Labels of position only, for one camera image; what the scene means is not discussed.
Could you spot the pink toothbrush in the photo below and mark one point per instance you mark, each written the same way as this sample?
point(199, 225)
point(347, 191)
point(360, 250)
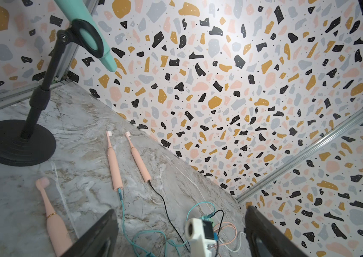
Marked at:
point(56, 227)
point(138, 160)
point(113, 165)

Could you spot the green charger plug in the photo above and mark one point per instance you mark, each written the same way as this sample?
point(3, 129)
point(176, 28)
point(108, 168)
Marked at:
point(209, 219)

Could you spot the mint green microphone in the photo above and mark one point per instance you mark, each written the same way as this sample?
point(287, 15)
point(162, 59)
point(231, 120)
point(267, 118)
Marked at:
point(86, 32)

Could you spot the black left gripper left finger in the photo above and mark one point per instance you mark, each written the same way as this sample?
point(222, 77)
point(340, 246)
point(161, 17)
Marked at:
point(99, 240)

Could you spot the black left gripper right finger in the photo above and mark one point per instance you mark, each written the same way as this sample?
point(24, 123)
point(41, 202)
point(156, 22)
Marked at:
point(265, 240)

